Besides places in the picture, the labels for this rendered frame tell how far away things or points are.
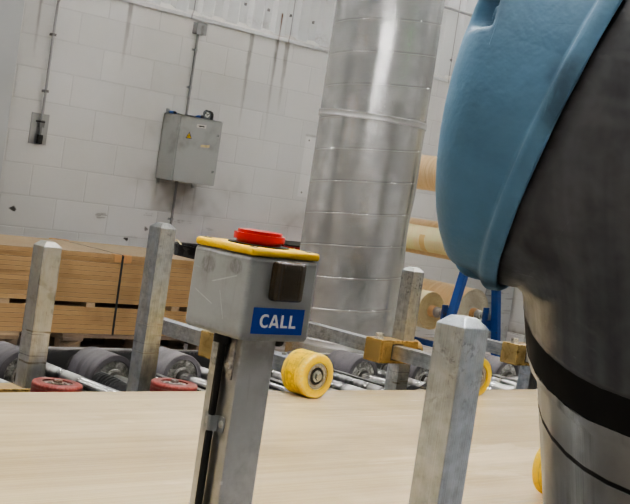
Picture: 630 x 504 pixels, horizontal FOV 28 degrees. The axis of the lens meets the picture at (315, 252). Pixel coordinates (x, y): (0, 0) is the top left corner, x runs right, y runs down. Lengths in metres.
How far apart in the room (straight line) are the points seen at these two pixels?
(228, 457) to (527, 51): 0.69
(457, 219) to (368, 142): 5.06
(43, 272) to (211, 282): 1.18
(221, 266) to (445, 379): 0.29
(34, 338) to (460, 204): 1.83
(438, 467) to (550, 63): 0.87
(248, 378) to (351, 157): 4.45
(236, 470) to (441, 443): 0.25
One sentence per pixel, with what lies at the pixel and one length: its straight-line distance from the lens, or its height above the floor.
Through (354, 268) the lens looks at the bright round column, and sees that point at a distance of 5.40.
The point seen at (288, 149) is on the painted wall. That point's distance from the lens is 10.52.
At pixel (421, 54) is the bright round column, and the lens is 5.50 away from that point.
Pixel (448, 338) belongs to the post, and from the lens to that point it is 1.15.
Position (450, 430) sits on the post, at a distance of 1.16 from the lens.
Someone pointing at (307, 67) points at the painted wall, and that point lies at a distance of 10.61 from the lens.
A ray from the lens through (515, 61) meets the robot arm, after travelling 0.32.
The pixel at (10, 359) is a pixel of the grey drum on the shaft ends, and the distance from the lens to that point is 2.61.
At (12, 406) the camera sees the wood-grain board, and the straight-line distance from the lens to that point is 1.84.
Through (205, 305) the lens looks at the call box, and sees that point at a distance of 0.97.
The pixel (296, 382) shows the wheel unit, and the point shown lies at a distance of 2.21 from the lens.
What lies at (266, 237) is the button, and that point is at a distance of 0.96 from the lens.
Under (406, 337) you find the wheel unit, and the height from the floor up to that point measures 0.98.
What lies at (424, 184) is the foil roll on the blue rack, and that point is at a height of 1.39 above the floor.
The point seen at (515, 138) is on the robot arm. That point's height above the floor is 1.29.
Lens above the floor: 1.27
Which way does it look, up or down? 3 degrees down
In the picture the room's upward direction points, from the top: 8 degrees clockwise
